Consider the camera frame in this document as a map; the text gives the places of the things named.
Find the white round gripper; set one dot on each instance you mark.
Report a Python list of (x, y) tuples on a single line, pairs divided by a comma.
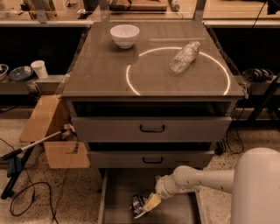
[(162, 188)]

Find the blue chip bag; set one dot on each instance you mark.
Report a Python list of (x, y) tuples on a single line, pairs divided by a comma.
[(137, 206)]

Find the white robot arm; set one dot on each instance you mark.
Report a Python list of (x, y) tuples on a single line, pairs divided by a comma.
[(254, 185)]

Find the bottom open grey drawer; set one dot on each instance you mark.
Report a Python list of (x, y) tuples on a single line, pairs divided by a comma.
[(118, 187)]

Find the middle grey drawer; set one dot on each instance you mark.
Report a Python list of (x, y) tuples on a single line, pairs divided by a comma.
[(150, 159)]

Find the top grey drawer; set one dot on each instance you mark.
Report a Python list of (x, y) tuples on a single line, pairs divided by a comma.
[(150, 129)]

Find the grey drawer cabinet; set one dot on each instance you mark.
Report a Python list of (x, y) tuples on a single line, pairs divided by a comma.
[(108, 81)]

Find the wooden stool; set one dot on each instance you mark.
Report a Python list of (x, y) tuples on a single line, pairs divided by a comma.
[(49, 116)]

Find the black grabber tool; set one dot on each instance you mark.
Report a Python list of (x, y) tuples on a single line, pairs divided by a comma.
[(16, 162)]

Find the clear plastic water bottle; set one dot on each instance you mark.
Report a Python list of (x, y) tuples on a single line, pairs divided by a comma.
[(182, 60)]

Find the grey side shelf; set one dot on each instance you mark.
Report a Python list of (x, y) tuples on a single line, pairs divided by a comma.
[(45, 86)]

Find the white ceramic bowl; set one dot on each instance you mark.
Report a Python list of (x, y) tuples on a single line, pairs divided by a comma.
[(125, 35)]

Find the white paper cup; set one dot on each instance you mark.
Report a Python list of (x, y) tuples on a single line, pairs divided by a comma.
[(39, 68)]

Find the blue grey plate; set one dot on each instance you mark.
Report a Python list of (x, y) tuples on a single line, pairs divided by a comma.
[(21, 73)]

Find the metal bowl at left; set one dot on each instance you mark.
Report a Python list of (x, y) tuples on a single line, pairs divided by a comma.
[(3, 71)]

